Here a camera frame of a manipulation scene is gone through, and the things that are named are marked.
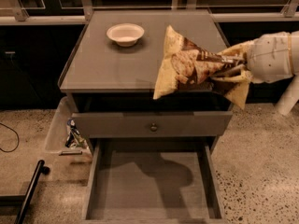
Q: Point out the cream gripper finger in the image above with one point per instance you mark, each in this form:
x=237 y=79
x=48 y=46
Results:
x=237 y=52
x=239 y=73

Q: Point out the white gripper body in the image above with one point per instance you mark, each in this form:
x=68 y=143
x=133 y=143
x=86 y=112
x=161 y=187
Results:
x=270 y=59

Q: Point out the brown chip bag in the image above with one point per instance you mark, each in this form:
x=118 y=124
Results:
x=186 y=66

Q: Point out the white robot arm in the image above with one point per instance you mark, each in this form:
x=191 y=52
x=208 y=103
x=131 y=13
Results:
x=295 y=54

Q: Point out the grey top drawer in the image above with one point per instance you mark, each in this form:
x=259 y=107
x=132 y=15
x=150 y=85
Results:
x=137 y=124

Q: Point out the round metal drawer knob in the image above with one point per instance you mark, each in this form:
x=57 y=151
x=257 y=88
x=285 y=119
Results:
x=153 y=127

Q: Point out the grey wooden drawer cabinet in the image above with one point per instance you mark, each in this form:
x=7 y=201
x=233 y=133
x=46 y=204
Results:
x=102 y=76

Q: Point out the grey open middle drawer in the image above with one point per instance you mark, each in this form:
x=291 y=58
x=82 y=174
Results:
x=152 y=181

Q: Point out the white paper bowl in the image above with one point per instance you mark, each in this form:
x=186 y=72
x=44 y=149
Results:
x=125 y=34

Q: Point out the snack packages in bin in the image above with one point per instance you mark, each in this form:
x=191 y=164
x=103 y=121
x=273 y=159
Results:
x=74 y=138

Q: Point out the clear plastic bin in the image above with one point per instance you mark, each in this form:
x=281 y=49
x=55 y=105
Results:
x=57 y=134

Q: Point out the black metal bar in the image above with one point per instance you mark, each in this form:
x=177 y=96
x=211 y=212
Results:
x=22 y=201

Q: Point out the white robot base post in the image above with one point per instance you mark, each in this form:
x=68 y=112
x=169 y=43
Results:
x=289 y=98

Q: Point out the metal railing frame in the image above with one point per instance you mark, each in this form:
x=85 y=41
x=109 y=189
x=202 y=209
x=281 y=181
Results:
x=82 y=11

